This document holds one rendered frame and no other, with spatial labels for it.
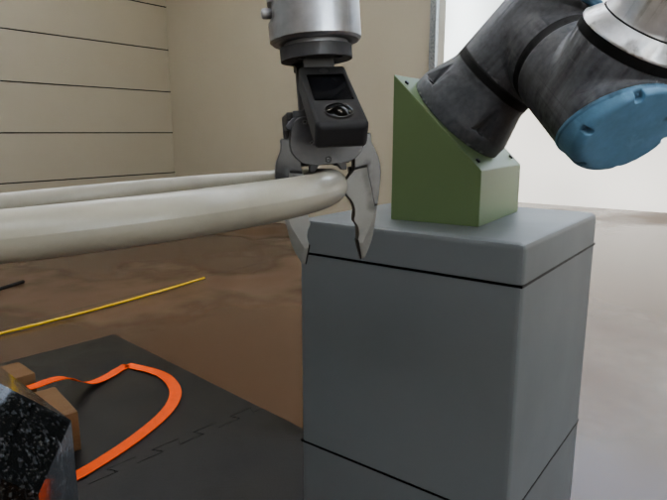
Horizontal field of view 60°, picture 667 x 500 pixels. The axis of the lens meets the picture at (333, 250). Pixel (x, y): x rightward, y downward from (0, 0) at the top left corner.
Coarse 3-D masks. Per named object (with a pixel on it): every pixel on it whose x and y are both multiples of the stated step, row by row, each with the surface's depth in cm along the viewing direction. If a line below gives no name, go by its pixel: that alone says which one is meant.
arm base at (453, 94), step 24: (432, 72) 98; (456, 72) 94; (480, 72) 91; (432, 96) 95; (456, 96) 93; (480, 96) 92; (504, 96) 92; (456, 120) 93; (480, 120) 93; (504, 120) 94; (480, 144) 95; (504, 144) 98
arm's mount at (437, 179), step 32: (416, 96) 95; (416, 128) 95; (416, 160) 96; (448, 160) 93; (480, 160) 94; (512, 160) 107; (416, 192) 97; (448, 192) 94; (480, 192) 91; (512, 192) 106; (480, 224) 93
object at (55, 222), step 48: (48, 192) 72; (96, 192) 74; (144, 192) 75; (192, 192) 35; (240, 192) 37; (288, 192) 40; (336, 192) 47; (0, 240) 31; (48, 240) 31; (96, 240) 32; (144, 240) 34
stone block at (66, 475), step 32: (0, 384) 76; (0, 416) 73; (32, 416) 77; (64, 416) 83; (0, 448) 71; (32, 448) 75; (64, 448) 80; (0, 480) 69; (32, 480) 73; (64, 480) 80
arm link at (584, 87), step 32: (608, 0) 74; (640, 0) 69; (576, 32) 76; (608, 32) 71; (640, 32) 70; (544, 64) 81; (576, 64) 75; (608, 64) 72; (640, 64) 70; (544, 96) 80; (576, 96) 75; (608, 96) 72; (640, 96) 71; (544, 128) 84; (576, 128) 75; (608, 128) 74; (640, 128) 75; (576, 160) 79; (608, 160) 80
